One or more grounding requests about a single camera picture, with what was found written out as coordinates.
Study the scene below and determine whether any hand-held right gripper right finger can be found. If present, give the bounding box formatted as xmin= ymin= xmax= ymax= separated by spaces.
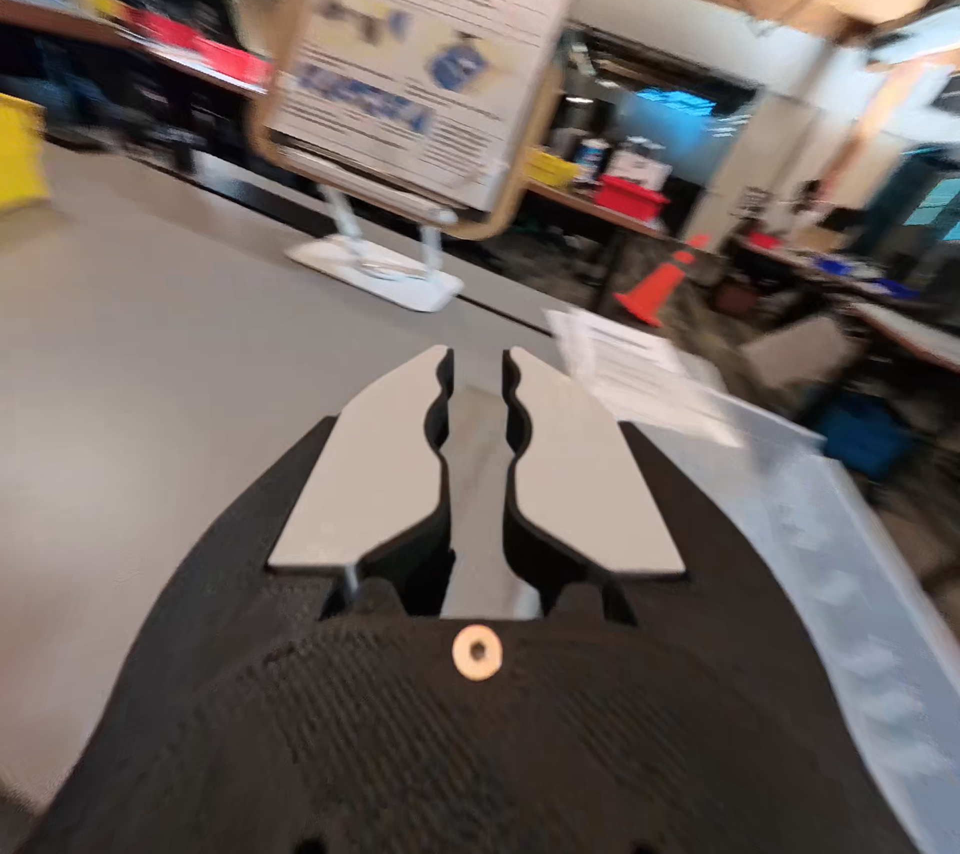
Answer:
xmin=499 ymin=344 xmax=689 ymax=617

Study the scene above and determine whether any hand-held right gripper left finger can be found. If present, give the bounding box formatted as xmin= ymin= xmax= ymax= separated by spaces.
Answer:
xmin=266 ymin=344 xmax=458 ymax=617

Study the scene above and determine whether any printed paper sheet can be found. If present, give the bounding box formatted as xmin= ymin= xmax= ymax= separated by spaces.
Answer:
xmin=543 ymin=306 xmax=745 ymax=450

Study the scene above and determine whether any orange traffic cone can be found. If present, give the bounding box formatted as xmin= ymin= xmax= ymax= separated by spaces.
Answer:
xmin=613 ymin=235 xmax=710 ymax=329

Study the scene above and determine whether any white board stand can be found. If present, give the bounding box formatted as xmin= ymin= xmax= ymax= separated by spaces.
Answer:
xmin=285 ymin=186 xmax=466 ymax=314

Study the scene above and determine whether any blue plastic crate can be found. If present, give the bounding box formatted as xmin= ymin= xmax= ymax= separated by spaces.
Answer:
xmin=816 ymin=391 xmax=914 ymax=482

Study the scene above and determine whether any red plastic bin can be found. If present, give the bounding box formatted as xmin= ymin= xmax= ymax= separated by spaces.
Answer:
xmin=126 ymin=6 xmax=198 ymax=51
xmin=191 ymin=36 xmax=273 ymax=88
xmin=596 ymin=175 xmax=671 ymax=221

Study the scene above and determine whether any wooden board with instruction sheet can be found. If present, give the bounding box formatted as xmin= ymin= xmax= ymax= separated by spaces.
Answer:
xmin=251 ymin=0 xmax=624 ymax=242

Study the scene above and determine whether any yellow plastic bin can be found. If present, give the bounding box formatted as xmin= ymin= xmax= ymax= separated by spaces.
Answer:
xmin=0 ymin=92 xmax=50 ymax=214

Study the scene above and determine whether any long wooden table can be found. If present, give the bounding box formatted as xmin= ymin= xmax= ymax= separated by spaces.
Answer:
xmin=0 ymin=0 xmax=279 ymax=99

